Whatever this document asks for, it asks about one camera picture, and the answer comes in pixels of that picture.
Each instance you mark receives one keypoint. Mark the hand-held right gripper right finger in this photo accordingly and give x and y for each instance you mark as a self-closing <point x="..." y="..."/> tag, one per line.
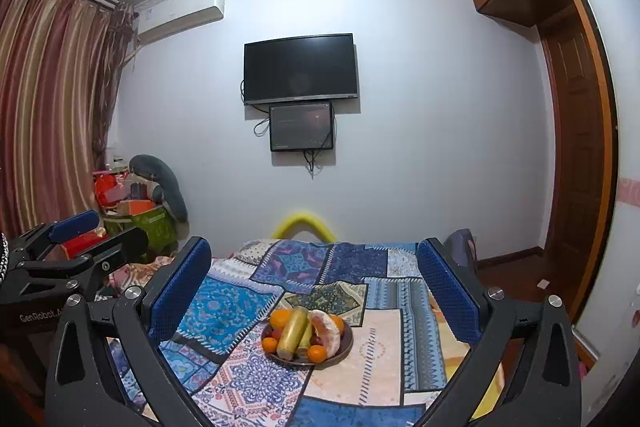
<point x="447" y="287"/>

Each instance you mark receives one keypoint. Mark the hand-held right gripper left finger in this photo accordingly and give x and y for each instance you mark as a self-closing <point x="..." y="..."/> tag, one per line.
<point x="180" y="287"/>

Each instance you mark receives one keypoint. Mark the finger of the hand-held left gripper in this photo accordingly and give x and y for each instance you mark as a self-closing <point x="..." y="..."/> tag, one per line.
<point x="75" y="221"/>
<point x="120" y="243"/>

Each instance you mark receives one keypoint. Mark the small dark red fruit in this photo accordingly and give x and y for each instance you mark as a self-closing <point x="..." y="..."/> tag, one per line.
<point x="275" y="334"/>

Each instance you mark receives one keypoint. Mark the small orange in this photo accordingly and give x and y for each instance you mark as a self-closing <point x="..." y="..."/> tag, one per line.
<point x="316" y="353"/>
<point x="270" y="344"/>

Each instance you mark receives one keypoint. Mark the brown round plate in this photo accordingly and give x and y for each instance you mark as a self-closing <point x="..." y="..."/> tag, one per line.
<point x="345" y="348"/>

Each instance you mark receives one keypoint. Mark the yellow banana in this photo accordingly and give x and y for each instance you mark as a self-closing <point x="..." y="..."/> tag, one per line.
<point x="305" y="343"/>
<point x="292" y="332"/>

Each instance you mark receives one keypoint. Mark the peeled pomelo piece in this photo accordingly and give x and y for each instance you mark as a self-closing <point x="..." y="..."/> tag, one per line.
<point x="327" y="332"/>

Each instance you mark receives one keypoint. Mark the orange patterned cloth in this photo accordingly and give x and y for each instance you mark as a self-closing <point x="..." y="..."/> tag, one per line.
<point x="135" y="272"/>

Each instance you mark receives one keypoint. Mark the green bag with clothes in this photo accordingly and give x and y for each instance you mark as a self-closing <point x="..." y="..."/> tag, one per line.
<point x="155" y="227"/>

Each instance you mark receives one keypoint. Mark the orange cardboard box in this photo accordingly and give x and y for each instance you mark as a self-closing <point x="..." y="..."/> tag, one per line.
<point x="136" y="207"/>

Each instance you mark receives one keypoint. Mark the purple cushion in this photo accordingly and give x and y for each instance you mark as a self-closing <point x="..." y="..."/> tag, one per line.
<point x="462" y="243"/>

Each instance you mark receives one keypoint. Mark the patchwork printed blanket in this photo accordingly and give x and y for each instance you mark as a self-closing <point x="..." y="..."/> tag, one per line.
<point x="385" y="357"/>

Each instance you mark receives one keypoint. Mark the white paper scrap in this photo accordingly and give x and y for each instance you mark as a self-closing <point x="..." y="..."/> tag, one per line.
<point x="542" y="283"/>

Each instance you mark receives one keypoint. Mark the large orange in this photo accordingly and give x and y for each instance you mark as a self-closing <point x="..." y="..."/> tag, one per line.
<point x="338" y="323"/>
<point x="280" y="318"/>

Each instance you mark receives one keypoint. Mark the striped brown curtain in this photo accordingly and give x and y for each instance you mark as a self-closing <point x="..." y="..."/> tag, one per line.
<point x="50" y="107"/>

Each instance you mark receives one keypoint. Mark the yellow foam tube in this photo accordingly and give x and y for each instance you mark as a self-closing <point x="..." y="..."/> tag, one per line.
<point x="300" y="218"/>

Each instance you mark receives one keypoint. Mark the brown wooden door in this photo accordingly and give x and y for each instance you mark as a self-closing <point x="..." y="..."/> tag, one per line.
<point x="575" y="132"/>

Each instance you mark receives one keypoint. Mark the white air conditioner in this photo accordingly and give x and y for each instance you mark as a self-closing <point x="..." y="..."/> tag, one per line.
<point x="180" y="14"/>

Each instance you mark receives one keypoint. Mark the small wall monitor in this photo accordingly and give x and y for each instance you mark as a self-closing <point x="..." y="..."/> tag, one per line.
<point x="301" y="126"/>

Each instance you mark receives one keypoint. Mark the black wall television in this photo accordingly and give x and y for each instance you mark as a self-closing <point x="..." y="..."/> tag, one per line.
<point x="301" y="67"/>

